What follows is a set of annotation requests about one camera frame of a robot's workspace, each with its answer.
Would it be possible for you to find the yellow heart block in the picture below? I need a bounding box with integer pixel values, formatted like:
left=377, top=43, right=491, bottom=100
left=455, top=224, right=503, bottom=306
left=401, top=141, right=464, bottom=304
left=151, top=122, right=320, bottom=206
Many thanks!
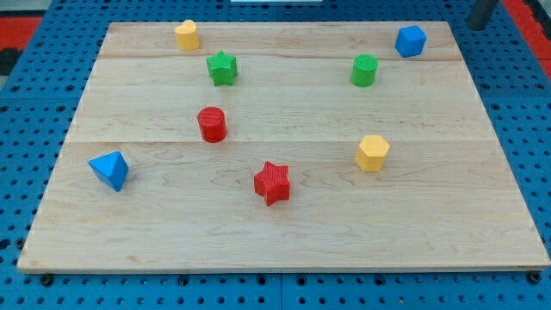
left=174, top=20, right=200, bottom=51

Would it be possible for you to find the red star block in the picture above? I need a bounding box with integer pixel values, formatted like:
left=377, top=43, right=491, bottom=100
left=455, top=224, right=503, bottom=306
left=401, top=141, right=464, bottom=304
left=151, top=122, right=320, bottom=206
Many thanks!
left=253, top=161, right=291, bottom=207

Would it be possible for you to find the red cylinder block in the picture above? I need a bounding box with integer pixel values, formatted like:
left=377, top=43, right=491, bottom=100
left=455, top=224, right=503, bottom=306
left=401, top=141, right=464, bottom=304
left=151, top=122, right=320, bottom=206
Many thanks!
left=197, top=107, right=227, bottom=143

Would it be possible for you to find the light wooden board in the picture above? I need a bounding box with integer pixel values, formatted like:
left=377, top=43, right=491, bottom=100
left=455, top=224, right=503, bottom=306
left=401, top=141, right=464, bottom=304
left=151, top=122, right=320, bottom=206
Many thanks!
left=18, top=22, right=550, bottom=274

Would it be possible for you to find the yellow hexagon block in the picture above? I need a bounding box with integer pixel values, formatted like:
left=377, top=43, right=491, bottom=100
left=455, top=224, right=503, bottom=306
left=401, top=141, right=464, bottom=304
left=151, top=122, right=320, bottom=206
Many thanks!
left=355, top=135, right=390, bottom=172

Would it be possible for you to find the green star block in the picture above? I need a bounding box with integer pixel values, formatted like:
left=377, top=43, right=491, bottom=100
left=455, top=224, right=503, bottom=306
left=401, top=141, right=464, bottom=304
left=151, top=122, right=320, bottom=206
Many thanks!
left=207, top=51, right=238, bottom=86

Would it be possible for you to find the green cylinder block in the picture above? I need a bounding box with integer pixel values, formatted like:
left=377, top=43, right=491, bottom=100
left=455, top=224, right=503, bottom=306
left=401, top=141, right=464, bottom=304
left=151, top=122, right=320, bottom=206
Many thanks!
left=350, top=54, right=379, bottom=87

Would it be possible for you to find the blue triangle block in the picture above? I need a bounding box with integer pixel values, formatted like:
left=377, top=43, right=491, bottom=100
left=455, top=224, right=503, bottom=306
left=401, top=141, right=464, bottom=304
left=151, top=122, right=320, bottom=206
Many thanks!
left=89, top=152, right=129, bottom=192

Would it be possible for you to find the blue cube block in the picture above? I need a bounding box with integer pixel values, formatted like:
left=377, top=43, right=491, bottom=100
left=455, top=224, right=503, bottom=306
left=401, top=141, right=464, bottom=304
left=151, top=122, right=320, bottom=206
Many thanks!
left=395, top=25, right=426, bottom=58

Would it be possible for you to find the dark grey robot stylus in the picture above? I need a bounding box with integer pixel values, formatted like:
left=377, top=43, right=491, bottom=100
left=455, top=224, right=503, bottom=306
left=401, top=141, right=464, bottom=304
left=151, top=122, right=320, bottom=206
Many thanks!
left=466, top=0, right=498, bottom=31

